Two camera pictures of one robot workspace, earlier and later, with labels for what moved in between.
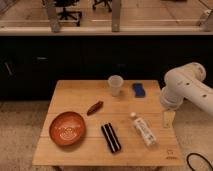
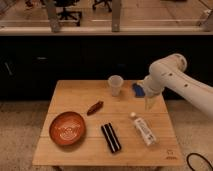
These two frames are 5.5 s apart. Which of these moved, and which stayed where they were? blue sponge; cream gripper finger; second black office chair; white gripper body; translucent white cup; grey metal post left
Moved: cream gripper finger; white gripper body
Stayed: translucent white cup; blue sponge; grey metal post left; second black office chair
